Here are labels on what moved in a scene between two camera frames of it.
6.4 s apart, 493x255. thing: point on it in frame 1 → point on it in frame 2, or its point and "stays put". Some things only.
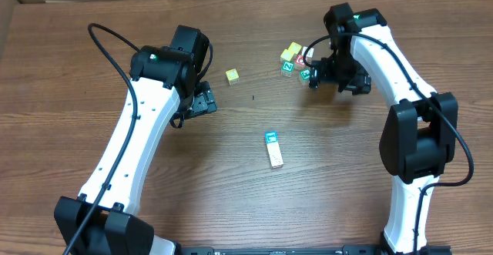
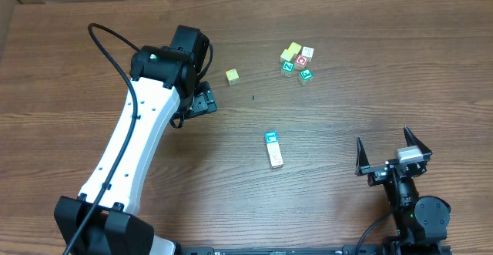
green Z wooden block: (287, 68) stays put
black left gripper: (206, 101) stays put
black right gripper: (318, 74) → (387, 168)
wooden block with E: (272, 136) stays put
